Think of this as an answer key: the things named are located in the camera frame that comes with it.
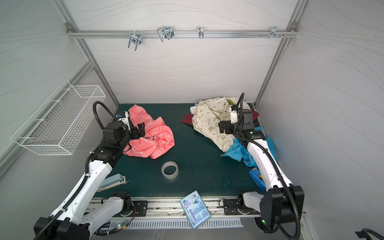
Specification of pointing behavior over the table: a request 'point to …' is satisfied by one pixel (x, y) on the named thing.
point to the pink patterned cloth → (158, 138)
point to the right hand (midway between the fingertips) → (230, 119)
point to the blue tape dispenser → (257, 178)
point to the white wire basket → (57, 124)
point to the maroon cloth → (188, 119)
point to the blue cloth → (237, 151)
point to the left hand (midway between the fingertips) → (137, 122)
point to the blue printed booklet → (196, 209)
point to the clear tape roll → (170, 169)
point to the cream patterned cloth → (207, 113)
